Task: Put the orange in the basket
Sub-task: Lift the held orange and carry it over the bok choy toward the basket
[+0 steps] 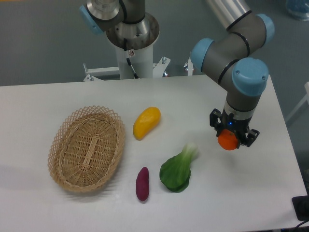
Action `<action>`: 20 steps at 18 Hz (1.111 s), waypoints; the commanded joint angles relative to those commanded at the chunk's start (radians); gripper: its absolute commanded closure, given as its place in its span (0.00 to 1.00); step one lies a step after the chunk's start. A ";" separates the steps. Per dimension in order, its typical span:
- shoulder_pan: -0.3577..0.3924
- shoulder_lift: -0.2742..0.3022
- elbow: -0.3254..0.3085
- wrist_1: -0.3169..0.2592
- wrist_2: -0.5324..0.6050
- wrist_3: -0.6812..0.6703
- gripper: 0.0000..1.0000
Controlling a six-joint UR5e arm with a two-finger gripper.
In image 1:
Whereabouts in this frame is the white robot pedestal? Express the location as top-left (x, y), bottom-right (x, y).
top-left (83, 12), bottom-right (196, 82)

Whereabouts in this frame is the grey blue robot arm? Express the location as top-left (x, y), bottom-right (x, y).
top-left (79, 0), bottom-right (275, 150)

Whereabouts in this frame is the yellow mango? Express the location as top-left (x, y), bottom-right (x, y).
top-left (132, 107), bottom-right (161, 140)

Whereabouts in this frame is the black device at edge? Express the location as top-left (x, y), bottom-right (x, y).
top-left (292, 196), bottom-right (309, 221)

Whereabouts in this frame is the blue bag in background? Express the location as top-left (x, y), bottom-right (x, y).
top-left (285, 0), bottom-right (309, 21)

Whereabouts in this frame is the orange fruit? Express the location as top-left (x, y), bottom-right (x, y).
top-left (218, 129), bottom-right (238, 151)

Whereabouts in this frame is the white frame at right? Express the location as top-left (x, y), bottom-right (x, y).
top-left (285, 82), bottom-right (309, 127)

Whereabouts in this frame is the oval wicker basket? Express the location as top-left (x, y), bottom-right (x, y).
top-left (48, 106), bottom-right (125, 193)

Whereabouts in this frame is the purple sweet potato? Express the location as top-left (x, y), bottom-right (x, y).
top-left (136, 167), bottom-right (150, 202)

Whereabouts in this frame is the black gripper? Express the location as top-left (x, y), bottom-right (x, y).
top-left (210, 106), bottom-right (260, 149)

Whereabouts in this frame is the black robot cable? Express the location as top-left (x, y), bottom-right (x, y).
top-left (123, 38), bottom-right (140, 79)

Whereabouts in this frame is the green bok choy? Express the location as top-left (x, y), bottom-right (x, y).
top-left (159, 143), bottom-right (198, 193)

